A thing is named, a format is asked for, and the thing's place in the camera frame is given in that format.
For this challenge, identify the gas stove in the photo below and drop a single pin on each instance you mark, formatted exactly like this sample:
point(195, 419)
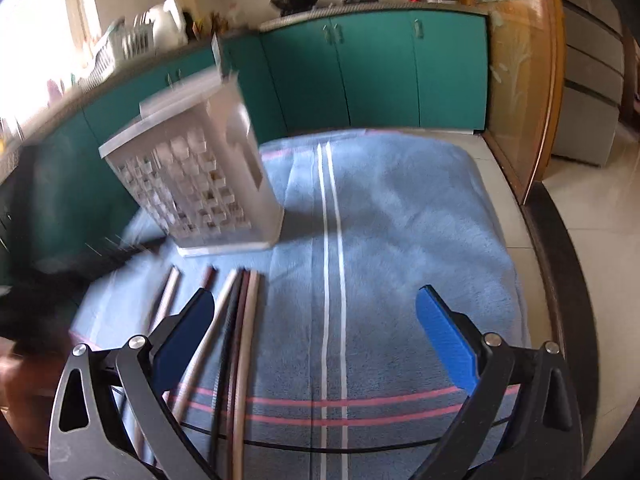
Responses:
point(325, 6)

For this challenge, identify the white cutting board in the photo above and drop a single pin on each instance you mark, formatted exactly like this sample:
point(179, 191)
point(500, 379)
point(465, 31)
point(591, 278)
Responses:
point(167, 20)

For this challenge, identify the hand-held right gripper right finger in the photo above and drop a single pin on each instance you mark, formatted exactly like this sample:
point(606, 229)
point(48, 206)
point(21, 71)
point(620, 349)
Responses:
point(445, 342)

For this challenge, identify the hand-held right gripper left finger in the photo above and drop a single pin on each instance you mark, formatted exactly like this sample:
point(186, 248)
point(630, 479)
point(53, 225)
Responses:
point(182, 342)

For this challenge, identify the teal kitchen cabinets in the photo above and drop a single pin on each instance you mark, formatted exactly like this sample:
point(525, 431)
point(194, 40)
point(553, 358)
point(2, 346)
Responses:
point(375, 70)

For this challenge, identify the dark sauce bottle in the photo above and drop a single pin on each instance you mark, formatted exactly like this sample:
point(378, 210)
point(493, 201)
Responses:
point(189, 24)

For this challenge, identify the cream chopstick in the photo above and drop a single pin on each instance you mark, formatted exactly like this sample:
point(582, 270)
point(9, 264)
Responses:
point(246, 360)
point(226, 290)

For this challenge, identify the wooden glass display cabinet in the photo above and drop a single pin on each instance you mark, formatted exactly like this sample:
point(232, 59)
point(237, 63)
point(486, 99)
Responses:
point(520, 60)

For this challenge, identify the clear oil bottle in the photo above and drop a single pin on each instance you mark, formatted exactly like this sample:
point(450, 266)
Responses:
point(218, 22)

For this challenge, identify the kitchen window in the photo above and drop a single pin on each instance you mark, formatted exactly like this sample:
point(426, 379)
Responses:
point(30, 35)

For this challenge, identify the white plastic utensil basket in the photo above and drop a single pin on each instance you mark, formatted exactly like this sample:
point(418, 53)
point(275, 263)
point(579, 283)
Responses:
point(185, 180)

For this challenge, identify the red-brown chopstick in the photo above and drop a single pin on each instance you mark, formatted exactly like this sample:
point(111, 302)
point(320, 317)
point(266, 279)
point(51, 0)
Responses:
point(167, 292)
point(208, 277)

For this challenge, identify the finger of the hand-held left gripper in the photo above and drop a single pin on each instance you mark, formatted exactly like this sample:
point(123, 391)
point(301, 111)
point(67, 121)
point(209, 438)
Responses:
point(132, 250)

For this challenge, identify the blue striped towel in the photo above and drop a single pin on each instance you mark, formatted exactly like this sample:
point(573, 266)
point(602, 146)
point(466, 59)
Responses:
point(400, 240)

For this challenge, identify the black chopstick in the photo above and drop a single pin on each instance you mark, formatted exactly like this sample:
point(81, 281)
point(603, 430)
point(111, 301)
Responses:
point(225, 360)

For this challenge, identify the dark brown chopstick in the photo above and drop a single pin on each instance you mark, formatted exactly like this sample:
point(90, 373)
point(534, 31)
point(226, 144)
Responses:
point(235, 360)

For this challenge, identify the white dish rack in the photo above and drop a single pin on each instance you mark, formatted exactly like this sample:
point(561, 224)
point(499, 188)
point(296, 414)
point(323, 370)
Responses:
point(122, 40)

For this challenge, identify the grey refrigerator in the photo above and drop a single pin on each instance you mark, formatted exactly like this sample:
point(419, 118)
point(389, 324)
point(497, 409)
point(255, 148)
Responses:
point(590, 85)

